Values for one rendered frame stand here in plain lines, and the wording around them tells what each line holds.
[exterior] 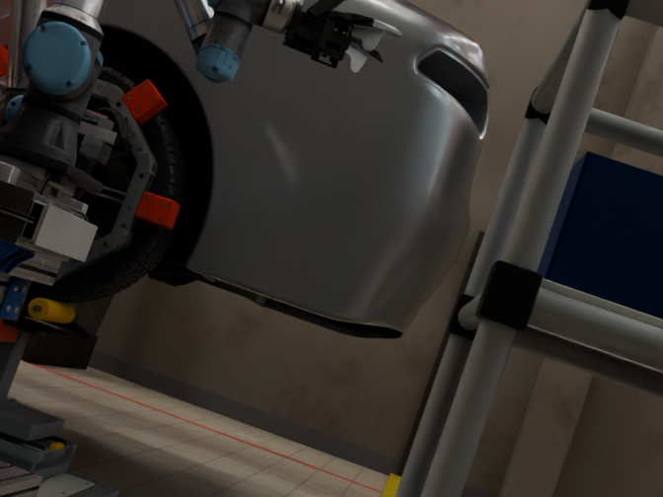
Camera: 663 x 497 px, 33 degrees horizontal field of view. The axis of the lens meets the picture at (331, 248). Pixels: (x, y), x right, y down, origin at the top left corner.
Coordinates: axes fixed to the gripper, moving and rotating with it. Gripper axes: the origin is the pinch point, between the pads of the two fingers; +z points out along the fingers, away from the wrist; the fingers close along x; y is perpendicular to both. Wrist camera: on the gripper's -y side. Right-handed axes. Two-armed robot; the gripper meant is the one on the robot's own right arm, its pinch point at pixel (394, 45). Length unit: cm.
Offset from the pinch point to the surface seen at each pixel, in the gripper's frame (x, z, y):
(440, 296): -536, 154, -76
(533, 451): -498, 233, 7
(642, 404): -503, 298, -47
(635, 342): 121, 8, 67
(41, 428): -115, -42, 88
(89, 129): -73, -54, 17
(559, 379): -491, 234, -42
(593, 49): 122, -2, 47
